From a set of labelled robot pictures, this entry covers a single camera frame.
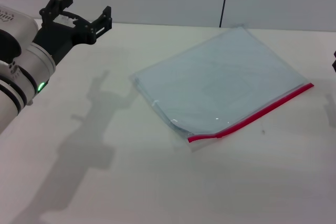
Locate thin black wall joint strip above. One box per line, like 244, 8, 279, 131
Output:
219, 0, 232, 28

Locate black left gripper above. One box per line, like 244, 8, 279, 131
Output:
31, 0, 113, 65

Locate clear red-zip document bag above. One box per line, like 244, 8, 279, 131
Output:
130, 23, 315, 154

